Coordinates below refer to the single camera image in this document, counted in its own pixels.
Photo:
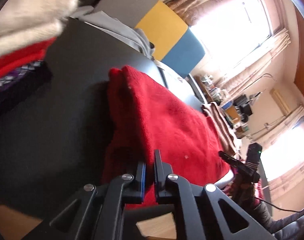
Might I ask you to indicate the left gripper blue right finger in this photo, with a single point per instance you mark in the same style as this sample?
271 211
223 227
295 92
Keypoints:
165 189

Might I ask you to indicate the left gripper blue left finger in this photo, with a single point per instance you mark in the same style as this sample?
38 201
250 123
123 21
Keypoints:
134 190

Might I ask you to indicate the red knitted sweater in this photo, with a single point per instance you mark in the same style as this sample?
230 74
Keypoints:
147 117

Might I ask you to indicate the cluttered wooden desk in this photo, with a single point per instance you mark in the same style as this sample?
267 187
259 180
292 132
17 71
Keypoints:
236 111

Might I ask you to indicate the white printed cushion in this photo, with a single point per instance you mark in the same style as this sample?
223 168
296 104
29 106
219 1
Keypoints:
173 81

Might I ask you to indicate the grey yellow blue chair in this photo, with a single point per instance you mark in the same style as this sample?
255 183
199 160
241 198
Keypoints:
171 40

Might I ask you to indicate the grey cloth garment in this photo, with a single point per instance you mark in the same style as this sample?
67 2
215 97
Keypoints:
135 38

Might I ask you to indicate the dark patterned garment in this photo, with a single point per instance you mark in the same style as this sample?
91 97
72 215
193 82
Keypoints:
28 76

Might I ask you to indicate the beige window curtain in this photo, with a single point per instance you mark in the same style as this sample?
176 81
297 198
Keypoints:
242 39

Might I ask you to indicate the cream fluffy garment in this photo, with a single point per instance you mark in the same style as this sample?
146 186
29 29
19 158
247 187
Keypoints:
26 22

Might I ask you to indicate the black tracker camera module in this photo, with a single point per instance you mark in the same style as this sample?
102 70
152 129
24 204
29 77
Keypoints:
253 156

